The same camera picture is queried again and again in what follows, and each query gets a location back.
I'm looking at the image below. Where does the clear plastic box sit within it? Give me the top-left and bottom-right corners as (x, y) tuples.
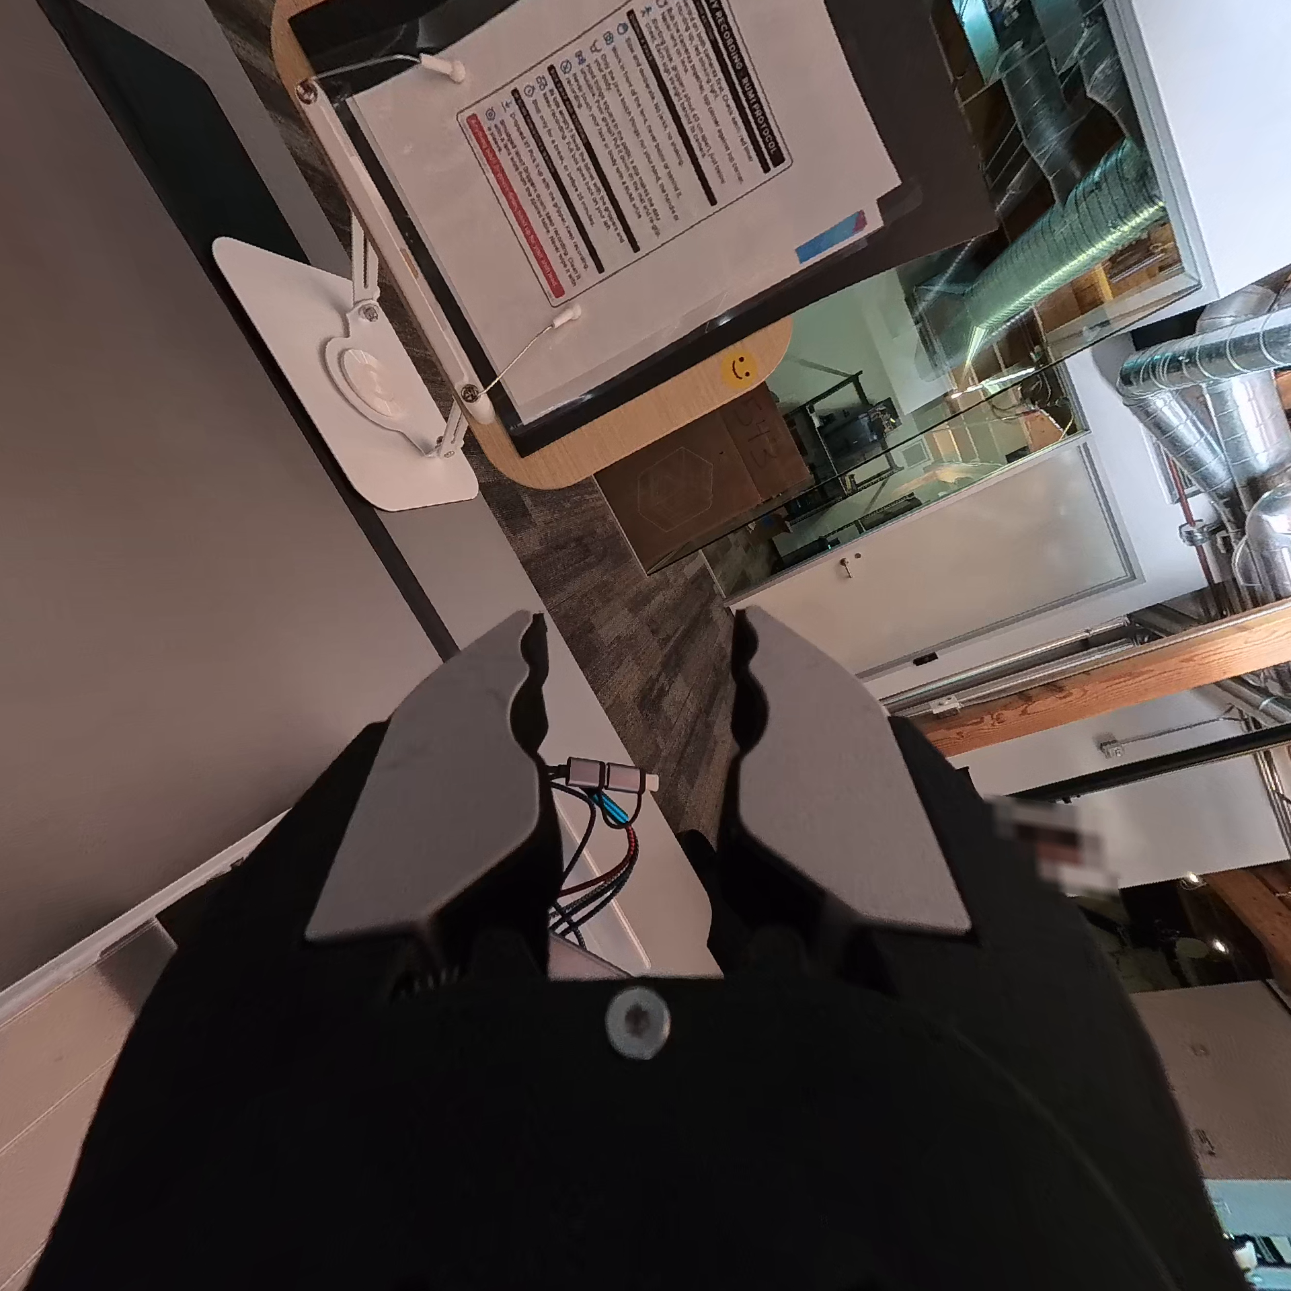
(0, 787), (721, 1291)

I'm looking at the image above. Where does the red braided usb cable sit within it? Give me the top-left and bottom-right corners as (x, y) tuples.
(565, 821), (642, 913)

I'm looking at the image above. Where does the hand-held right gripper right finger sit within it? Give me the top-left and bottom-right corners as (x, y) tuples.
(717, 605), (971, 934)

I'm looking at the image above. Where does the laminated instruction sheet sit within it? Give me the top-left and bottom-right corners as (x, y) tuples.
(347, 0), (903, 425)

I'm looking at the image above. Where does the wooden ceiling beam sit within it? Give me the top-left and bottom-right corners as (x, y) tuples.
(907, 599), (1291, 757)

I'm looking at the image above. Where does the black cable with silver plugs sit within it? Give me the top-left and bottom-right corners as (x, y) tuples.
(548, 754), (662, 799)

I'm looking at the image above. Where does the spiral metal duct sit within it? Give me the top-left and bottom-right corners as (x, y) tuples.
(942, 132), (1181, 368)

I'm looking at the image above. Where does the instruction sheet on white stand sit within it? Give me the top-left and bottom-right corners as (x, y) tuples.
(287, 0), (999, 466)

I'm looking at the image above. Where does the silver insulated duct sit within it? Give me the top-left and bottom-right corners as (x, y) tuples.
(1113, 288), (1291, 607)

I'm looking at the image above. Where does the white door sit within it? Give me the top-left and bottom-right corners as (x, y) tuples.
(724, 443), (1140, 677)

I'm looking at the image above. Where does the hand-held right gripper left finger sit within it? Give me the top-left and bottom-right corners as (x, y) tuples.
(304, 607), (553, 943)

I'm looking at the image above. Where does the blue braided usb cable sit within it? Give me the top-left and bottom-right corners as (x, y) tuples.
(552, 791), (636, 934)

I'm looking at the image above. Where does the cardboard box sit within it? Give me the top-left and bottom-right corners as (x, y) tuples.
(595, 398), (813, 577)

